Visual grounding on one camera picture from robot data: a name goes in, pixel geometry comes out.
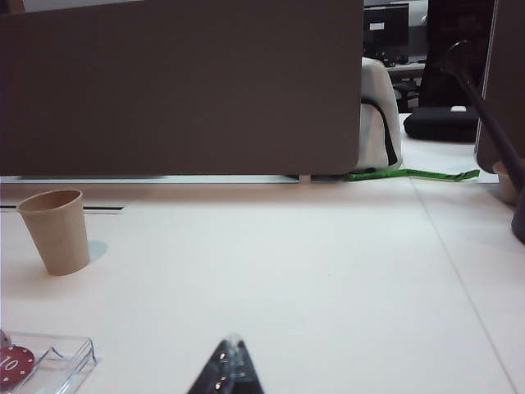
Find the black computer monitor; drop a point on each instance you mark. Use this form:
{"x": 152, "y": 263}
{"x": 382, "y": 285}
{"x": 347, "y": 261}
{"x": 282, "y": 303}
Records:
{"x": 385, "y": 28}

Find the white partition foot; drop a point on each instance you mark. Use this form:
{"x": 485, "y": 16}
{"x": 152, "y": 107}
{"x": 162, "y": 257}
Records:
{"x": 304, "y": 179}

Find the small beige paper bowl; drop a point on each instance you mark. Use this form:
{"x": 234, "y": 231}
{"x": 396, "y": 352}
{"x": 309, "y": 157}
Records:
{"x": 506, "y": 189}

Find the brown paper cup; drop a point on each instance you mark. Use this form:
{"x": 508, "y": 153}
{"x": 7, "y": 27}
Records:
{"x": 57, "y": 234}

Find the small white case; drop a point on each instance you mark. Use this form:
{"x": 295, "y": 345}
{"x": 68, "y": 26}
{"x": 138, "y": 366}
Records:
{"x": 458, "y": 108}

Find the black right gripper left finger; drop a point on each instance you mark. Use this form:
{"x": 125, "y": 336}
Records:
{"x": 215, "y": 369}

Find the black padded case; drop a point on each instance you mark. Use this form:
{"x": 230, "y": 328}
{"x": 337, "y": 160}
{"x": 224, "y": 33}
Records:
{"x": 439, "y": 125}

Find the wide brown desk partition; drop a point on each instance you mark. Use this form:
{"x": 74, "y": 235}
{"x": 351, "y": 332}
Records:
{"x": 180, "y": 86}

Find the clear plastic chip tray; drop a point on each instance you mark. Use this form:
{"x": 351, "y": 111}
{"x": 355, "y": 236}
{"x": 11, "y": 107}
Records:
{"x": 65, "y": 361}

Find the red 10 poker chip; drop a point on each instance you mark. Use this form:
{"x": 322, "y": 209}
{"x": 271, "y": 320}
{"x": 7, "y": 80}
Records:
{"x": 14, "y": 363}

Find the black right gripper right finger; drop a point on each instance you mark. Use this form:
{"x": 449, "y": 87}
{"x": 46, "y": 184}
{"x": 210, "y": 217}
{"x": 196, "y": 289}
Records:
{"x": 246, "y": 373}

